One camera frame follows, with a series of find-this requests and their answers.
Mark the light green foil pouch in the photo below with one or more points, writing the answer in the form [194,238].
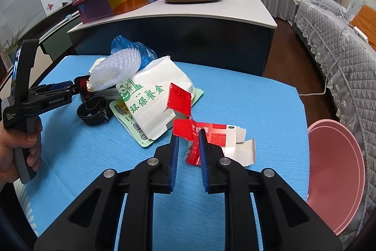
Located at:
[129,125]

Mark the black elastic band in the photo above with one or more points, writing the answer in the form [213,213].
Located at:
[85,114]

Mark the clear bubble wrap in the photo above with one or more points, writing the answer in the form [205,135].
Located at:
[116,68]

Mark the white charger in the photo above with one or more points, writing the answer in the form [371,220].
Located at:
[361,34]

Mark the grey top coffee table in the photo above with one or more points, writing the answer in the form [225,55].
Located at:
[205,15]

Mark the pink plastic basin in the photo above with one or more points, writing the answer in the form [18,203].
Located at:
[335,168]

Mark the dark red wrapper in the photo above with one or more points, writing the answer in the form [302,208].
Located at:
[83,87]

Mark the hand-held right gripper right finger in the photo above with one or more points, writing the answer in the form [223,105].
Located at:
[203,162]

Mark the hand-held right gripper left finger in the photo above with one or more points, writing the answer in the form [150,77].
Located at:
[174,162]

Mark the white paper bag green print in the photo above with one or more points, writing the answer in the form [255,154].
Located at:
[152,83]

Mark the red and white carton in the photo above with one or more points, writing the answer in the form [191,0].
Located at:
[217,137]

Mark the white rod with blue bead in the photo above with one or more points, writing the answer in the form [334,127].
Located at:
[55,26]

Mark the colourful gift box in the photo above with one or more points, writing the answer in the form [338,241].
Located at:
[117,2]

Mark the person's left hand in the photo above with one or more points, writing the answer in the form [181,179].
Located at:
[8,157]

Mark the green potted plant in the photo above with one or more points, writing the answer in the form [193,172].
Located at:
[8,46]

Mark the grey quilted sofa cover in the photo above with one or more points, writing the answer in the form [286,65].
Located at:
[346,68]

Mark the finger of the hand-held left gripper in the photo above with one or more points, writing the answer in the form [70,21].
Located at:
[55,93]
[58,85]

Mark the blue plastic bag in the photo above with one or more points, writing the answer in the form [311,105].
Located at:
[123,43]

